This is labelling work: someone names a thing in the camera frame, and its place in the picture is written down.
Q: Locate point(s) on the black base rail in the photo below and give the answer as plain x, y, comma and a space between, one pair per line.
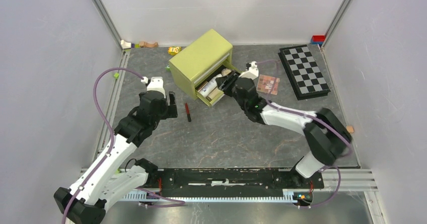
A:
229, 182

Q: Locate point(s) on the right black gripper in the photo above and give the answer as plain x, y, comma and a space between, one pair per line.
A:
221, 80

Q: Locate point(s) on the red blue blocks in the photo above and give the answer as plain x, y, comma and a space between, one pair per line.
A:
317, 39

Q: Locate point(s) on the white plastic bottle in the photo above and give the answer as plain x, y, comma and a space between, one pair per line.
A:
208, 88

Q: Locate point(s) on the red black lip pencil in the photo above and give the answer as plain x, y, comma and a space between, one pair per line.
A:
188, 113

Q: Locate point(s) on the small wooden cube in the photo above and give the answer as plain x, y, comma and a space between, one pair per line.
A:
350, 129

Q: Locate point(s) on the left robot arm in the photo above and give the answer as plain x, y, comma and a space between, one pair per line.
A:
89, 198

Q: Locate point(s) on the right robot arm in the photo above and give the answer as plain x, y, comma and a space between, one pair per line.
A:
327, 138

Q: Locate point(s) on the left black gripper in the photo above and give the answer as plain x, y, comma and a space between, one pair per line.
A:
170, 110

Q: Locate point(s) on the yellow toy car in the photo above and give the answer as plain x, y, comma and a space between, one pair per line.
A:
174, 50

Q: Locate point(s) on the wooden toy blocks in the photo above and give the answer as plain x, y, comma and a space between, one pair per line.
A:
142, 44

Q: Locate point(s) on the round powder jar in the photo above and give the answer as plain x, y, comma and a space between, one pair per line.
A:
225, 72

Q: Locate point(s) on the black white checkerboard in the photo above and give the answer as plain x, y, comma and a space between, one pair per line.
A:
303, 72

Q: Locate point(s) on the rose gold lipstick tube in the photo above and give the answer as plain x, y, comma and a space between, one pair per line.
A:
201, 86

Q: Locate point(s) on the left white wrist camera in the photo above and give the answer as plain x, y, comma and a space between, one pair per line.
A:
154, 84

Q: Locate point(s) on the green metal drawer box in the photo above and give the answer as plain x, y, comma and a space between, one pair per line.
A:
199, 62

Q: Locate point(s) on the pink eyeshadow palette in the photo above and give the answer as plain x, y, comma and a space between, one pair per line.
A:
268, 84

